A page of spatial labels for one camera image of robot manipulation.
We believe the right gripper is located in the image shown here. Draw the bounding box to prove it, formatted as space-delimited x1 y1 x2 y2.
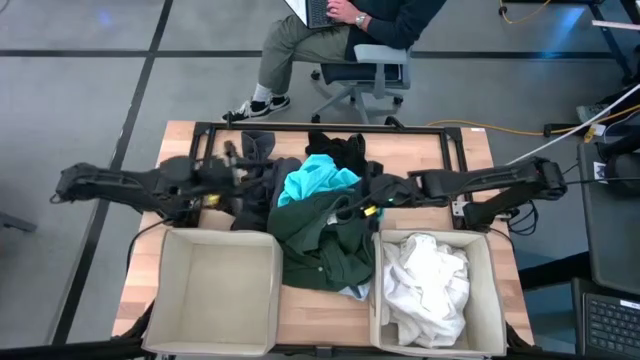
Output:
334 172 420 222

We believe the black keyboard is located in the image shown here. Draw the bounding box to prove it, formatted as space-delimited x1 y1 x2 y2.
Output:
572 277 640 360

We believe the person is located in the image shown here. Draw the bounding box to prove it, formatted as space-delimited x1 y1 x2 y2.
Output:
221 0 449 124

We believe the person's hand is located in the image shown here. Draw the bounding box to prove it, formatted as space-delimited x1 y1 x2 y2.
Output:
326 0 363 26

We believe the turquoise garment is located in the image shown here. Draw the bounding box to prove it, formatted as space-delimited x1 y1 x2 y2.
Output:
276 153 362 209

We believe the dark grey garment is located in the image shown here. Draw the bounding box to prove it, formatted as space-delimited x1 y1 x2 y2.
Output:
231 130 304 233

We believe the white cable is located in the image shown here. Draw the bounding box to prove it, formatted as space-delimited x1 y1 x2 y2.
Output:
506 82 640 167

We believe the dark green garment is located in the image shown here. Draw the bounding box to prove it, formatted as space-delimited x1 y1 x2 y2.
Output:
266 191 380 294

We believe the beige fabric bin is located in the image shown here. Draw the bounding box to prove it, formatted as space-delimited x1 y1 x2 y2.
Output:
369 228 509 359
141 227 285 358

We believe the black cable bundle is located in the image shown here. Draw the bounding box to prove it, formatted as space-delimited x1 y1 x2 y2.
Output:
505 198 540 237

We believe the white garment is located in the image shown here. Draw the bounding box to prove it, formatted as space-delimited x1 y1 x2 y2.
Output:
381 232 472 350

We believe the black garment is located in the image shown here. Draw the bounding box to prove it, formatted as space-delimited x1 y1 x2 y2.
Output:
304 130 370 177

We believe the black desk frame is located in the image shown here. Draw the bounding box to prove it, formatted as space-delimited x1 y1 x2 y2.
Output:
588 0 640 84

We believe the light blue patterned cloth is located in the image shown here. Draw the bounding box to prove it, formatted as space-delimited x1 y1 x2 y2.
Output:
338 281 373 303

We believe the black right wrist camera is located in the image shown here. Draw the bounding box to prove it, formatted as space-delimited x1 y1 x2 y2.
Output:
366 159 387 194

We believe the open laptop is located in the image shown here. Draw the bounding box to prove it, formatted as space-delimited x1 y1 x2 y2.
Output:
283 0 352 30

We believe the grey office chair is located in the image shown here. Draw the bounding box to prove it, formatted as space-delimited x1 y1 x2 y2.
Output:
309 43 414 126

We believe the black metal table frame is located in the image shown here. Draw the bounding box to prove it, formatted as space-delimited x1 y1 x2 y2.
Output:
188 120 470 232

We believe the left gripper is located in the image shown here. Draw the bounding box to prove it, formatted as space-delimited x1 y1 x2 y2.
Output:
197 155 276 199

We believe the short yellow cable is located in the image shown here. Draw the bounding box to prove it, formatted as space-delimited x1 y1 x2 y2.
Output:
498 0 552 26

